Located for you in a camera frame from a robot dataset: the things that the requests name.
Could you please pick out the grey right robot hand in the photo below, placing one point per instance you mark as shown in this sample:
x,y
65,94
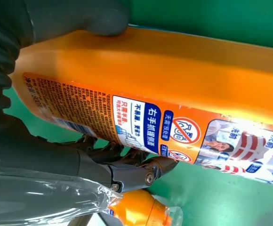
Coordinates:
x,y
44,156

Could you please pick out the green table mat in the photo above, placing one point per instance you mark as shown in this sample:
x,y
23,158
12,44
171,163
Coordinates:
x,y
221,202

